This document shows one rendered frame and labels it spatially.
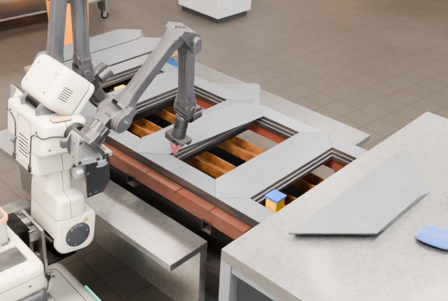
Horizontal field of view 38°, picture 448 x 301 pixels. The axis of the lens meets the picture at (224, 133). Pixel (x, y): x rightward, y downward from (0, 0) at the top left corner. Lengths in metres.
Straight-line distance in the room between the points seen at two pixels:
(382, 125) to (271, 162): 2.39
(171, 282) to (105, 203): 0.43
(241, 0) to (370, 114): 2.31
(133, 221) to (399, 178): 1.06
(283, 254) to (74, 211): 0.88
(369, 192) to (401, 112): 3.08
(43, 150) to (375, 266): 1.13
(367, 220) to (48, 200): 1.15
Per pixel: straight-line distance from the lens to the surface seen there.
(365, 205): 2.17
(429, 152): 2.60
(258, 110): 3.12
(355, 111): 5.17
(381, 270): 1.96
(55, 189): 2.44
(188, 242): 2.55
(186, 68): 2.40
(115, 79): 3.47
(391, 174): 2.36
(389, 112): 5.24
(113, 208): 2.74
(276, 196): 2.48
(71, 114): 2.29
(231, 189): 2.53
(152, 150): 2.77
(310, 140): 2.91
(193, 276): 2.67
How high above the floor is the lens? 2.29
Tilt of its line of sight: 29 degrees down
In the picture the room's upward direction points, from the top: 3 degrees clockwise
